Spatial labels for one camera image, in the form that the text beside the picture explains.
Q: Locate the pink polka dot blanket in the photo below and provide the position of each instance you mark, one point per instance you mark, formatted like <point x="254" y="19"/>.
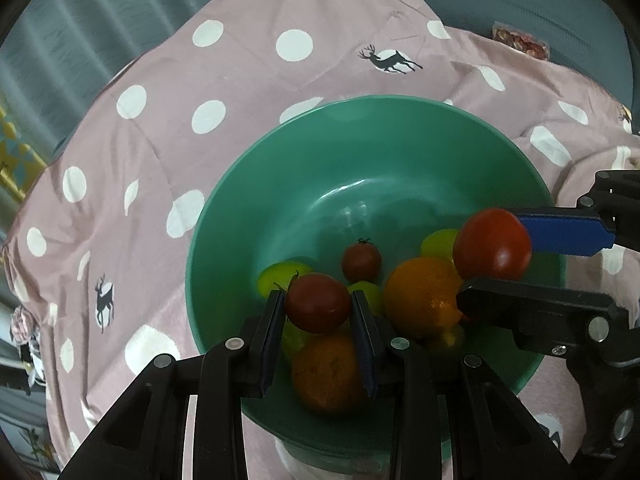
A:
<point x="150" y="160"/>

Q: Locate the pile of clothes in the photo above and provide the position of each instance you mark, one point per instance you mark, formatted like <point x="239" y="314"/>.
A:
<point x="20" y="332"/>

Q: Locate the red cherry tomato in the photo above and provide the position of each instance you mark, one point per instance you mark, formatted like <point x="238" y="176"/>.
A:
<point x="318" y="303"/>
<point x="361" y="261"/>
<point x="492" y="245"/>

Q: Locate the green jujube fruit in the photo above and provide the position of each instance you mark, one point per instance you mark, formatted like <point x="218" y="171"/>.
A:
<point x="282" y="275"/>
<point x="295" y="340"/>
<point x="439" y="242"/>
<point x="365" y="296"/>

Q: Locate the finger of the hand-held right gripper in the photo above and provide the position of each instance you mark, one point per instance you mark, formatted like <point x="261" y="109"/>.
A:
<point x="525" y="302"/>
<point x="565" y="235"/>

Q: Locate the yellow patterned curtain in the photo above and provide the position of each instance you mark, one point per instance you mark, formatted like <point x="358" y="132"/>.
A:
<point x="12" y="155"/>

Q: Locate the red snack packet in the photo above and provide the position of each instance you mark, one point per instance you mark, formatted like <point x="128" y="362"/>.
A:
<point x="520" y="40"/>

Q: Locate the grey curtain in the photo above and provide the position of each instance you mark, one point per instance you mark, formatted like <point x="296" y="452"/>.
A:
<point x="75" y="35"/>

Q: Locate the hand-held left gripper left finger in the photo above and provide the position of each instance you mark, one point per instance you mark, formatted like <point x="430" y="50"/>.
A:
<point x="270" y="340"/>

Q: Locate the orange mandarin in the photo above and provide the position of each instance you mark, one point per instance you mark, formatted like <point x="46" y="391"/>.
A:
<point x="422" y="297"/>
<point x="327" y="375"/>

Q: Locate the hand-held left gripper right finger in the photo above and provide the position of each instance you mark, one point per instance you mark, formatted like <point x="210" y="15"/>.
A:
<point x="365" y="345"/>

